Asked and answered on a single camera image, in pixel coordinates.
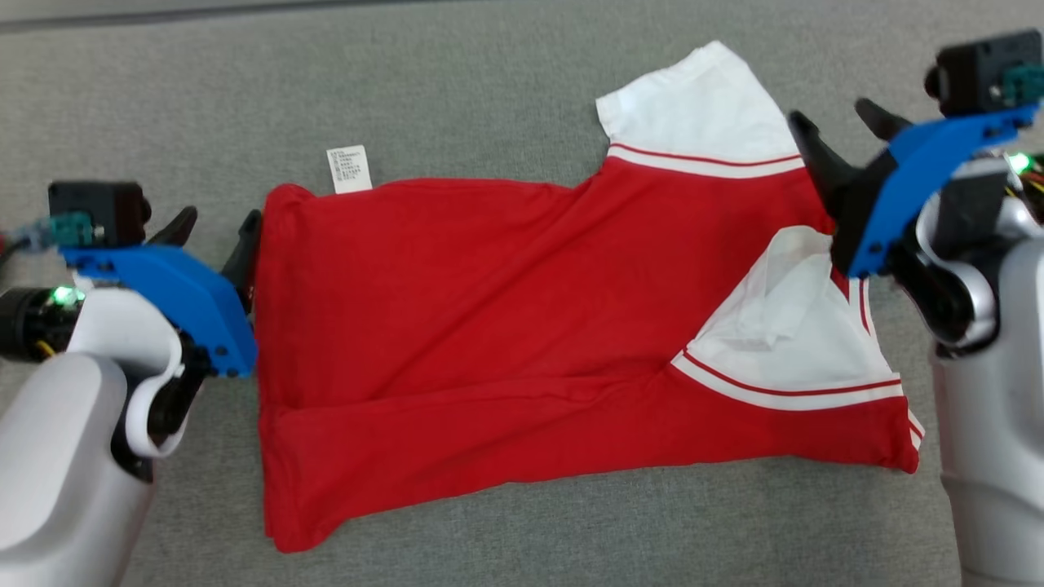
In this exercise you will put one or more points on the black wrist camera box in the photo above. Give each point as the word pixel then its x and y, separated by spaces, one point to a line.
pixel 971 73
pixel 106 204

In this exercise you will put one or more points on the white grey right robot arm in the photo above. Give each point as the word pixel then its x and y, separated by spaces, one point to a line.
pixel 995 408

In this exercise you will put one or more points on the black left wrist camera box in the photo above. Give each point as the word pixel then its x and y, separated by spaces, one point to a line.
pixel 106 204

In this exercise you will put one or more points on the red white t-shirt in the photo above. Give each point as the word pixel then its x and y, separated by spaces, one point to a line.
pixel 489 326

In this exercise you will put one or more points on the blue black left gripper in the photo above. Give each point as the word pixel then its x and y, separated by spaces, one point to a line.
pixel 196 310

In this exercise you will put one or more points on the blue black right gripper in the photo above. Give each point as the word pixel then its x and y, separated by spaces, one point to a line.
pixel 905 179

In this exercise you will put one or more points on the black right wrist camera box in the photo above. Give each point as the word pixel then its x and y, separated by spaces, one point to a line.
pixel 971 73

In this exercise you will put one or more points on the grey fabric upholstered bench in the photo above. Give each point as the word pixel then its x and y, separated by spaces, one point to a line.
pixel 489 81

